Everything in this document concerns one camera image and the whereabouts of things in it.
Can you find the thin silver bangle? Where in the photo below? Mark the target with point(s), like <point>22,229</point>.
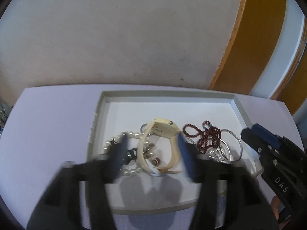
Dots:
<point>234,144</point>

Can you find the hinged silver bangle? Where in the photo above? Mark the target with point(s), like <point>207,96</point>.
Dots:
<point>224,154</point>

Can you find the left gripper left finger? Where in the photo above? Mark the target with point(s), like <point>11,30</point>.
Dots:
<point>105,167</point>

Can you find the person's right hand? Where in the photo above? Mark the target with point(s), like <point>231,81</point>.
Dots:
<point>275,203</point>

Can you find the orange wooden door frame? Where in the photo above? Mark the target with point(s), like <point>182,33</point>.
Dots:
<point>251,44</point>

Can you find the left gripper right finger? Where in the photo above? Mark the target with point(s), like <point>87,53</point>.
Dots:
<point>200,170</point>

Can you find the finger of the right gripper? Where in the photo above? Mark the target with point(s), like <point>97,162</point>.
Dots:
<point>266,135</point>
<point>256,143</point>

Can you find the white shallow cardboard tray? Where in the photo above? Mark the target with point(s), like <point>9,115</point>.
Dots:
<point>158,182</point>

